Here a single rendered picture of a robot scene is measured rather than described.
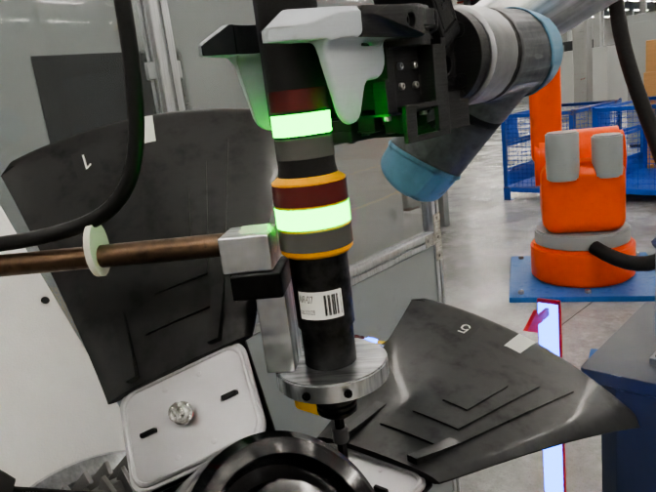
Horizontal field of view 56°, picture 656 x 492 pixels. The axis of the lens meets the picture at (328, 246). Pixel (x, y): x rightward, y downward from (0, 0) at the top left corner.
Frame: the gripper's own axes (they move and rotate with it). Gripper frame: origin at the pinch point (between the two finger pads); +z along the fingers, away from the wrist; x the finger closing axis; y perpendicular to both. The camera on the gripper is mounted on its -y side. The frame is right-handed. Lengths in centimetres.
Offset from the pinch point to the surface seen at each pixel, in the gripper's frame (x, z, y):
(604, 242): 94, -369, 114
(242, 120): 14.6, -11.9, 5.0
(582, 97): 337, -1064, 57
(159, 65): 70, -44, -4
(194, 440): 4.3, 4.7, 22.5
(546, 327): -0.1, -37.3, 30.4
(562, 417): -8.3, -19.5, 29.7
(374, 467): -0.8, -5.3, 28.4
